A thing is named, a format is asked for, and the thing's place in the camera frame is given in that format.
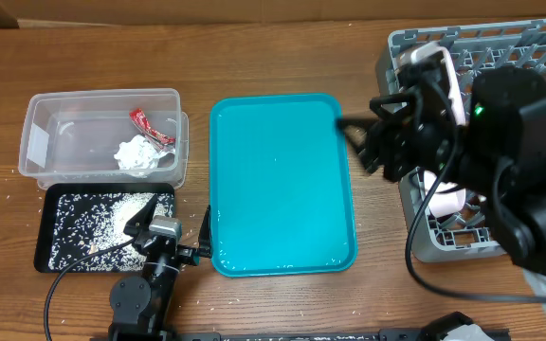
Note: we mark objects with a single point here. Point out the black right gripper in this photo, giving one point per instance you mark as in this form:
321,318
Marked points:
389,131

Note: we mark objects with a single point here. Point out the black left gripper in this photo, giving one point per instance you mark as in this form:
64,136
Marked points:
191,256

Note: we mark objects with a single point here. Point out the white tissue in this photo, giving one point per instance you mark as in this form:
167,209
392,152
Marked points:
139,156

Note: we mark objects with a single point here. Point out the white bowl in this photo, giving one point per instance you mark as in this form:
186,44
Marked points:
447,200

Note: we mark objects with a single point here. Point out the red snack wrapper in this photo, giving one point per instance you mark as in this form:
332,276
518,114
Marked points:
140,120

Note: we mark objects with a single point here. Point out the large white plate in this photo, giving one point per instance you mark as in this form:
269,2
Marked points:
454,93

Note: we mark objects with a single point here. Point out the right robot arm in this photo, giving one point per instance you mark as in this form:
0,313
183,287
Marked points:
499,154

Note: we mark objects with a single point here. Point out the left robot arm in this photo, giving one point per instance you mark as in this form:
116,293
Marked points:
141,303

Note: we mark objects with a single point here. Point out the black tray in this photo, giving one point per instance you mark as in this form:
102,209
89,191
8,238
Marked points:
82,219

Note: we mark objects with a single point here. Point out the teal plastic tray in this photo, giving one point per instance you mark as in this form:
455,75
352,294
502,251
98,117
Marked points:
280,194

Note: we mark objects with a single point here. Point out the clear plastic bin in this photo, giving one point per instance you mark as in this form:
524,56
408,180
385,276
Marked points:
72,137

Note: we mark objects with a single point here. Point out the grey dish rack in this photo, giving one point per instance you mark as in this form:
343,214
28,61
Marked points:
474,49

